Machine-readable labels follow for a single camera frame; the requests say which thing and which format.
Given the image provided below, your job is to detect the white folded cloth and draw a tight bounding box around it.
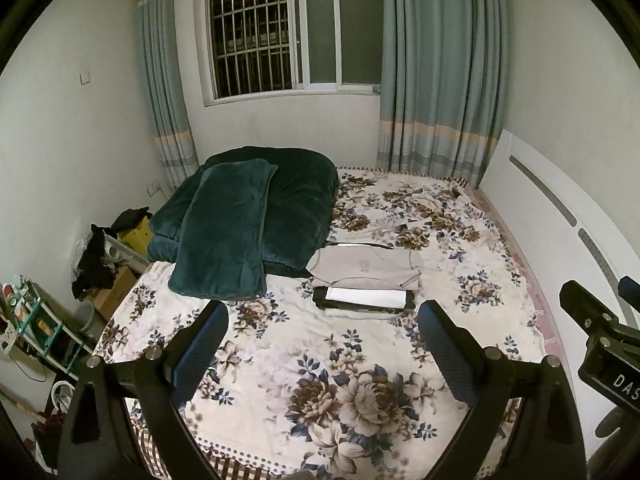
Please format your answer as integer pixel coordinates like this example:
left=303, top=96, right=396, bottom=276
left=325, top=287, right=406, bottom=308

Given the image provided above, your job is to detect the black folded cloth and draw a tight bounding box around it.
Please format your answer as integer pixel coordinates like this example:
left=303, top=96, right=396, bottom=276
left=312, top=285, right=417, bottom=313

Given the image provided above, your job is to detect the hanging black garment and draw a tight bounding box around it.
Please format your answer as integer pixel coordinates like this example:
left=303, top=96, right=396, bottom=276
left=71, top=227, right=118, bottom=301

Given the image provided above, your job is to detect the narrow blue-grey curtain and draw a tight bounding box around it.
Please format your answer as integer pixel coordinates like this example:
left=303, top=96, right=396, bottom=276
left=135, top=0, right=201, bottom=191

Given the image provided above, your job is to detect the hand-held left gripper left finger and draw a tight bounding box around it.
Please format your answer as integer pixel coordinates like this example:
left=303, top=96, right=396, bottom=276
left=57, top=300, right=230, bottom=480

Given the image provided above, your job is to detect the small black cloth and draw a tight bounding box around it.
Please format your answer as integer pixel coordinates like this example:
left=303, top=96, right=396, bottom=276
left=111, top=206, right=152, bottom=238

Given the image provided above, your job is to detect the cream folded cloth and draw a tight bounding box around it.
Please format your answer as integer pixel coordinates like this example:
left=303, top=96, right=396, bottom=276
left=324, top=307, right=401, bottom=320

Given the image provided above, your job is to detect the cardboard box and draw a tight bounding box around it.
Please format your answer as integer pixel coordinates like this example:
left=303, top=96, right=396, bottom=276
left=92, top=265, right=141, bottom=321

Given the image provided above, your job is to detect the dark green blanket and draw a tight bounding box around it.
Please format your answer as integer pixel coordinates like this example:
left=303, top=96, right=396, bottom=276
left=146, top=146, right=340, bottom=278

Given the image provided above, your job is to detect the wooden broom handle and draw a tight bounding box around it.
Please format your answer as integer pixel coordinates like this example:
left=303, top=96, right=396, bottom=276
left=0, top=385, right=46, bottom=423

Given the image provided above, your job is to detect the barred window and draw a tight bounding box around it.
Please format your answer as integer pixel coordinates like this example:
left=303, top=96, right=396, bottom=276
left=202, top=0, right=385, bottom=107

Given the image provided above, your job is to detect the teal shelf rack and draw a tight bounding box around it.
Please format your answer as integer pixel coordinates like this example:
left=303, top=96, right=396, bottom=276
left=2, top=282, right=96, bottom=376

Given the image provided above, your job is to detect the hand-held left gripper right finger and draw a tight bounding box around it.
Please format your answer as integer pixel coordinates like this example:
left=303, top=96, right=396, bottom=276
left=416, top=300, right=586, bottom=480

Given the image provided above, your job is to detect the floral bed sheet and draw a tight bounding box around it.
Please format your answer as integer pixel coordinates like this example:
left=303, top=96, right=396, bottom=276
left=92, top=165, right=546, bottom=480

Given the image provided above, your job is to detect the white bed headboard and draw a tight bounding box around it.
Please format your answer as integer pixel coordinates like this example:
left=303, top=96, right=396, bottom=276
left=477, top=129, right=640, bottom=346

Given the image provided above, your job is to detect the grey waste bin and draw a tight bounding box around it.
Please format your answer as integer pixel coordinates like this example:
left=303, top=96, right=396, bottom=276
left=75, top=300, right=107, bottom=343

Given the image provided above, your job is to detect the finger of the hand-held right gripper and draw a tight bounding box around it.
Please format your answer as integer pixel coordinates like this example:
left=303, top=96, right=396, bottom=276
left=617, top=275, right=640, bottom=311
left=559, top=280, right=640, bottom=343

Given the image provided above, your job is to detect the dark green pillow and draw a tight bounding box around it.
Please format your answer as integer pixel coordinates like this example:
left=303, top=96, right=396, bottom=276
left=168, top=159, right=279, bottom=301

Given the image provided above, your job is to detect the beige long-sleeve shirt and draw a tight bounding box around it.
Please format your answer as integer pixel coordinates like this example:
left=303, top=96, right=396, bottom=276
left=306, top=244, right=425, bottom=291

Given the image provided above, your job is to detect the wide blue-grey curtain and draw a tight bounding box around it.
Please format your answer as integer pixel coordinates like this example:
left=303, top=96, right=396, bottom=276
left=375, top=0, right=508, bottom=188

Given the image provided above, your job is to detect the clear plastic box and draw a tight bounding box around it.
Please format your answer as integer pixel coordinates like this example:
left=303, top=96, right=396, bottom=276
left=102, top=237, right=151, bottom=267

